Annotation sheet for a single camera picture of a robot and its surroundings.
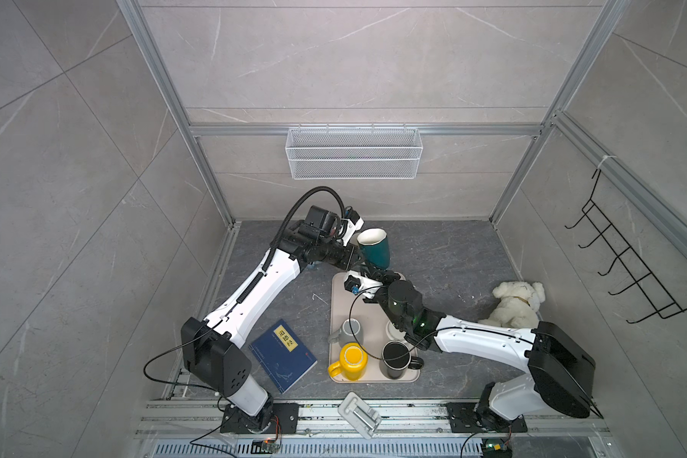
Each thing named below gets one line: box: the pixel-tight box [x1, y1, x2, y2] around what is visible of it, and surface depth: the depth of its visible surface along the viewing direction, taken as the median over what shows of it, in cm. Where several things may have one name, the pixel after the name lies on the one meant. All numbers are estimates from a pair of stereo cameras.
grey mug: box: [328, 317, 364, 347], surface depth 81 cm
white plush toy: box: [478, 281, 546, 330], surface depth 89 cm
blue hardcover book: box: [249, 318, 318, 395], surface depth 85 cm
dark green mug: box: [356, 227, 391, 271], surface depth 78 cm
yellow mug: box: [328, 341, 369, 381], surface depth 76 cm
